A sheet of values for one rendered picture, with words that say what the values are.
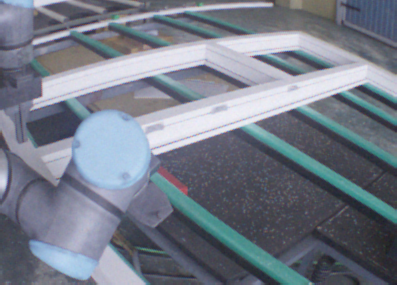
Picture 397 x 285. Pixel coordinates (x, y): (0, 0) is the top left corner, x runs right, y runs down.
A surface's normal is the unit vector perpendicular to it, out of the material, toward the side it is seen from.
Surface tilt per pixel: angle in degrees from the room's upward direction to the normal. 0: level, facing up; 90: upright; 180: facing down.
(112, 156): 42
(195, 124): 90
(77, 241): 60
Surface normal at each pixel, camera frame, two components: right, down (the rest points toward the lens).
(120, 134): 0.15, -0.35
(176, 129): 0.63, 0.39
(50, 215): -0.31, -0.49
